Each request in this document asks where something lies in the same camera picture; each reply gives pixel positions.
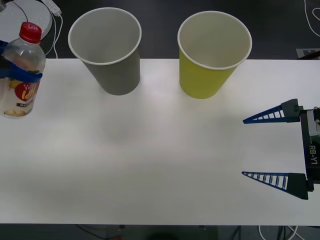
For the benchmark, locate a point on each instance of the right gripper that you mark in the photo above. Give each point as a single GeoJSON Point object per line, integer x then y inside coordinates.
{"type": "Point", "coordinates": [312, 160]}

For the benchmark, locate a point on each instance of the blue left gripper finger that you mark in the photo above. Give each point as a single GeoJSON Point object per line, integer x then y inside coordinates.
{"type": "Point", "coordinates": [3, 47]}
{"type": "Point", "coordinates": [22, 75]}

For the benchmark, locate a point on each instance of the clear bottle with red cap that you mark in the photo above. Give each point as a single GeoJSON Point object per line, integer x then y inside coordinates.
{"type": "Point", "coordinates": [22, 55]}

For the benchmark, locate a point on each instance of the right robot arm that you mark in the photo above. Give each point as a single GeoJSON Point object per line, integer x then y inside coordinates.
{"type": "Point", "coordinates": [314, 125]}

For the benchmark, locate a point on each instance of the round pale grey base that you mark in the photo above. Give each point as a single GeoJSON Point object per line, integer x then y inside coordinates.
{"type": "Point", "coordinates": [11, 25]}

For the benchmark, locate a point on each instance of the white power strip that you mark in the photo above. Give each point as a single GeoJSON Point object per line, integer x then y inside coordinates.
{"type": "Point", "coordinates": [52, 6]}

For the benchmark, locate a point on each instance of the grey bin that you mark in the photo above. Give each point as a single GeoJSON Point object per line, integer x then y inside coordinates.
{"type": "Point", "coordinates": [105, 37]}

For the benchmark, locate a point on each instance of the black and grey floor marker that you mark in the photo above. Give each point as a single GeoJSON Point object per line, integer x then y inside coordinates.
{"type": "Point", "coordinates": [308, 53]}

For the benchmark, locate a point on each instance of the yellow-green bin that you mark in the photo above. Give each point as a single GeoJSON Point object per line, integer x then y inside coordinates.
{"type": "Point", "coordinates": [212, 40]}

